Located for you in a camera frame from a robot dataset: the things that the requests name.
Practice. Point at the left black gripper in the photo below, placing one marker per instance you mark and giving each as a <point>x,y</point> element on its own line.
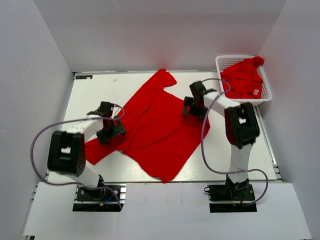
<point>118,129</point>

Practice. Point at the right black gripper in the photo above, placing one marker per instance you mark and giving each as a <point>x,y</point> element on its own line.
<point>190,101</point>

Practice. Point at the red t shirt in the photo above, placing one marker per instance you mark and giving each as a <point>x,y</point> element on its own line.
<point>158,137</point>

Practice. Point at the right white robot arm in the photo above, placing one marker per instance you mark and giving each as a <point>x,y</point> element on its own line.
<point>241,127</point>

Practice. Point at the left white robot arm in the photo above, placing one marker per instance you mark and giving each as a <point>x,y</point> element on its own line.
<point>67,154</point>

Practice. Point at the red t shirts in basket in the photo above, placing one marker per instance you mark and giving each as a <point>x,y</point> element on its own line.
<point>244,80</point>

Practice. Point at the white plastic basket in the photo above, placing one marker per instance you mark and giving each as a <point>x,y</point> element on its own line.
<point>224,61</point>

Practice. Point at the black label sticker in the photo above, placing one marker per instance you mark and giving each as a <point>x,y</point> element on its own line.
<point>84,77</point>

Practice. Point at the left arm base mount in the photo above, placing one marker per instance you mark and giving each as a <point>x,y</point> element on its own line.
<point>103,200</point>

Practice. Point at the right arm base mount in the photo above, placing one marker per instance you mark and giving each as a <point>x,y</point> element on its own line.
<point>222,202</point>

